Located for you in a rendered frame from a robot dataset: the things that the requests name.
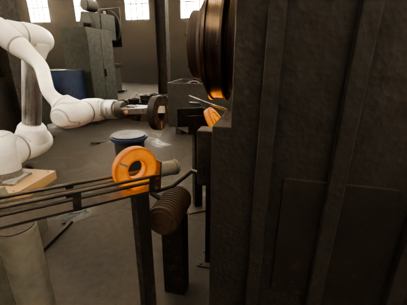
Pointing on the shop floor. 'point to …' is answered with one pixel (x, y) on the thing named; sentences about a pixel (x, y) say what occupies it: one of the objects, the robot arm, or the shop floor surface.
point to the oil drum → (69, 83)
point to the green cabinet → (91, 60)
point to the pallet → (139, 104)
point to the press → (94, 19)
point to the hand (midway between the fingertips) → (157, 109)
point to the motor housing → (173, 236)
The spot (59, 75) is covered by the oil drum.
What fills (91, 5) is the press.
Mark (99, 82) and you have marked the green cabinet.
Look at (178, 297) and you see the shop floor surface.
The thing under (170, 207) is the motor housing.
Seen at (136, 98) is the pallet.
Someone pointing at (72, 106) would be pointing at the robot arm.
